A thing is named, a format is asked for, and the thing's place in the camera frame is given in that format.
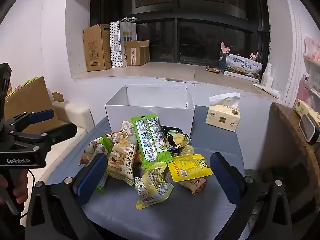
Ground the brown cardboard carton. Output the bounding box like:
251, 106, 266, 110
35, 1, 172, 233
5, 76, 65, 130

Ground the round wooden side table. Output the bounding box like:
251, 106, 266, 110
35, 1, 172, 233
269, 102, 320, 230

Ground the beige cartoon snack packet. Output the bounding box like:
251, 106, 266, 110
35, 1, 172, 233
106, 121, 138, 186

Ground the black snack packet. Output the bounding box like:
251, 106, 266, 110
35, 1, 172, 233
160, 125, 192, 158

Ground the person's left hand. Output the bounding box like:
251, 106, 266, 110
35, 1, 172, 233
0, 169, 29, 205

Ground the beige tissue pack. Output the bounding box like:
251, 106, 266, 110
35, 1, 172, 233
205, 92, 241, 132

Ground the small beige orange snack packet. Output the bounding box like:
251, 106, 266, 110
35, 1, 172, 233
179, 177, 208, 196

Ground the small open cardboard box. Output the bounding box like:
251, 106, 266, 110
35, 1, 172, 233
124, 40, 150, 66

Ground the white brown snack packet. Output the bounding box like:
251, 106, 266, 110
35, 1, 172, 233
79, 137, 102, 167

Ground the grey-blue tablecloth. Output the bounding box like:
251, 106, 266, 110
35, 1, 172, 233
47, 105, 253, 240

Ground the yellow-green snack packet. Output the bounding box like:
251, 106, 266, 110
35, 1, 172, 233
134, 162, 175, 210

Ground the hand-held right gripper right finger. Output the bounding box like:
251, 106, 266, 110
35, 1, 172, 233
209, 152, 300, 240

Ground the dotted white paper bag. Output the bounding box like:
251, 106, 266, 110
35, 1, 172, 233
109, 21, 125, 68

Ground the large brown cardboard box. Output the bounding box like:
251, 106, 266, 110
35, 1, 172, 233
83, 24, 112, 72

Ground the white leather seat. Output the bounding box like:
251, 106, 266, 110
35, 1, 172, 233
37, 102, 95, 180

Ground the green white snack packet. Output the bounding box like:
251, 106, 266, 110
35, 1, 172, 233
96, 134, 113, 196

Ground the white storage shelf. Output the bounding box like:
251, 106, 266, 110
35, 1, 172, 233
297, 36, 320, 110

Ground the white tube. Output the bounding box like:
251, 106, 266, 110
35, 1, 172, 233
252, 83, 280, 98

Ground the small pale yellow box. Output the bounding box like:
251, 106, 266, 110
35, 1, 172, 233
294, 99, 316, 118

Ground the black window frame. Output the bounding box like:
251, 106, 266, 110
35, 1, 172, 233
90, 0, 270, 65

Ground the white foam box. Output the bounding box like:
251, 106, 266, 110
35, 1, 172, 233
105, 84, 195, 137

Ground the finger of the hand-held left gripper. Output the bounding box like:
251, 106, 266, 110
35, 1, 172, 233
5, 109, 55, 131
11, 122, 78, 151

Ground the long green snack packet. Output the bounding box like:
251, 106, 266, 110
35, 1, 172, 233
131, 115, 173, 168

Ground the yellow jelly cup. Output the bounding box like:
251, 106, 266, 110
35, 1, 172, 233
179, 145, 195, 157

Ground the printed landscape gift box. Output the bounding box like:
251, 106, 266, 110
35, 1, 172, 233
219, 51, 263, 82

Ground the white bag with coloured squares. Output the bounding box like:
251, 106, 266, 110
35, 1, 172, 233
119, 17, 137, 67

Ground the white rounded device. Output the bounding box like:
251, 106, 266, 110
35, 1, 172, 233
299, 112, 320, 145

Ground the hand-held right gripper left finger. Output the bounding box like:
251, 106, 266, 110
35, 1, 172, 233
25, 152, 108, 240

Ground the yellow snack packet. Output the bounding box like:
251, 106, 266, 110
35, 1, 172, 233
167, 154, 213, 182

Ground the jelly cup with printed lid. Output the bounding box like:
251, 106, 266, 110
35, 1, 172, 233
174, 133, 192, 147

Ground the white plastic bottle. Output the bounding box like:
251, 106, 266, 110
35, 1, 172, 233
261, 63, 273, 85

